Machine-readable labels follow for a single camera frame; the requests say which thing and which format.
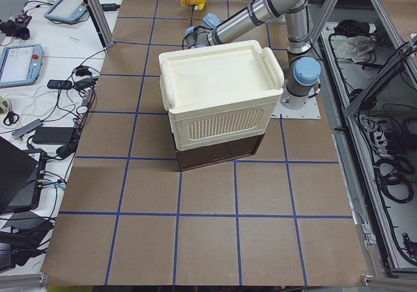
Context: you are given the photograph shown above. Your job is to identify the silver robot arm, viewer-right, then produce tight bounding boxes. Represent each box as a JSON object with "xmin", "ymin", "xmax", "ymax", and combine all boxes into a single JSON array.
[{"xmin": 183, "ymin": 0, "xmax": 313, "ymax": 55}]

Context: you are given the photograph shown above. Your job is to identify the dark wooden drawer cabinet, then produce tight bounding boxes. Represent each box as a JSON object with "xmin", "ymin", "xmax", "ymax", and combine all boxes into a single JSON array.
[{"xmin": 175, "ymin": 134, "xmax": 265, "ymax": 171}]

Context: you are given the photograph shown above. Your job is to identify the cream plastic storage box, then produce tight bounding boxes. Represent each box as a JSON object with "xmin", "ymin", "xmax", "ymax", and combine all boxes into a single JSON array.
[{"xmin": 159, "ymin": 40, "xmax": 284, "ymax": 151}]

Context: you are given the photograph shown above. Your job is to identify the black power adapter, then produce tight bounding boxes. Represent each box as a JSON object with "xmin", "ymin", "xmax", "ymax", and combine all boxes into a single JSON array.
[{"xmin": 32, "ymin": 126, "xmax": 74, "ymax": 145}]

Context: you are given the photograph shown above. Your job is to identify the crumpled white cloth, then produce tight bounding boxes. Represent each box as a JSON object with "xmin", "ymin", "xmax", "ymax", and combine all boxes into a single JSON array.
[{"xmin": 336, "ymin": 35, "xmax": 376, "ymax": 63}]

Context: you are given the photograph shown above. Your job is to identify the blue teach pendant, far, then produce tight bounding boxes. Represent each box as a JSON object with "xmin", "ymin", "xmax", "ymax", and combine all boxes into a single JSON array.
[{"xmin": 44, "ymin": 0, "xmax": 87, "ymax": 25}]

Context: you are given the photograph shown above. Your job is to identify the blue teach pendant,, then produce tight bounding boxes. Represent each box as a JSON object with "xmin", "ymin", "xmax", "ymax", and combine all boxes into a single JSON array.
[
  {"xmin": 44, "ymin": 0, "xmax": 87, "ymax": 25},
  {"xmin": 1, "ymin": 44, "xmax": 44, "ymax": 88}
]

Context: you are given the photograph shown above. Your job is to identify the black laptop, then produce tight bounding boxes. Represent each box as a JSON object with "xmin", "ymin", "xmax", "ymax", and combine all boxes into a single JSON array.
[{"xmin": 1, "ymin": 138, "xmax": 46, "ymax": 214}]

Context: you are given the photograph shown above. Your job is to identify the black scissors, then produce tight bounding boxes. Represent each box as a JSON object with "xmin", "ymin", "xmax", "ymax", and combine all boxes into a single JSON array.
[{"xmin": 3, "ymin": 110, "xmax": 20, "ymax": 126}]

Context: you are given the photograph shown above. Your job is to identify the blue teach pendant, near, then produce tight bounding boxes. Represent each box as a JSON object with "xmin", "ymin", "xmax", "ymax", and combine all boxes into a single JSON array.
[{"xmin": 1, "ymin": 44, "xmax": 44, "ymax": 88}]

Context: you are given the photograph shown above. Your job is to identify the white arm base plate, viewer-right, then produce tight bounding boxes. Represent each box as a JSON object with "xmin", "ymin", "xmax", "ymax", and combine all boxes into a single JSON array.
[{"xmin": 271, "ymin": 89, "xmax": 321, "ymax": 120}]

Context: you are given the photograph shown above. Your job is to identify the aluminium frame post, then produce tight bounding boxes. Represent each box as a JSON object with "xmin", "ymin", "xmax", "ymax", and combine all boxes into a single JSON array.
[{"xmin": 83, "ymin": 0, "xmax": 114, "ymax": 50}]

